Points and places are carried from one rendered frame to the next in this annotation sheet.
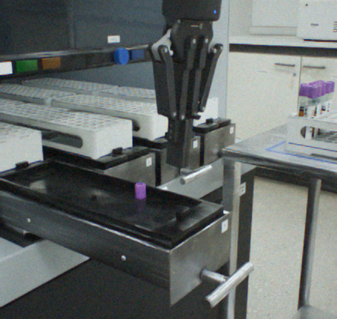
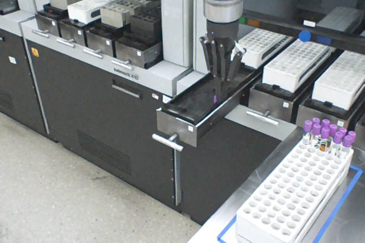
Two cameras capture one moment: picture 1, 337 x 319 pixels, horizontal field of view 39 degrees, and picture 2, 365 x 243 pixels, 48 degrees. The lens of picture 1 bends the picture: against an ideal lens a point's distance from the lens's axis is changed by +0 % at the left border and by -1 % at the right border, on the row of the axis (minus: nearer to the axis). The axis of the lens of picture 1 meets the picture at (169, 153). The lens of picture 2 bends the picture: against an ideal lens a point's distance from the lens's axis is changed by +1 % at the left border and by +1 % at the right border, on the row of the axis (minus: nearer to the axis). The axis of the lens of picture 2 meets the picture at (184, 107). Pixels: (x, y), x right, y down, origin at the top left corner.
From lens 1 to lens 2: 114 cm
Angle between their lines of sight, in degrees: 81
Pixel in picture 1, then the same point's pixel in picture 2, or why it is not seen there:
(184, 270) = (164, 123)
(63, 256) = not seen: hidden behind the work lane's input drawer
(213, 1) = (210, 27)
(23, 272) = not seen: hidden behind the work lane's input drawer
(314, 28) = not seen: outside the picture
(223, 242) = (189, 134)
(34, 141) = (251, 56)
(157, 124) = (319, 91)
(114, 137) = (277, 78)
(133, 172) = (271, 102)
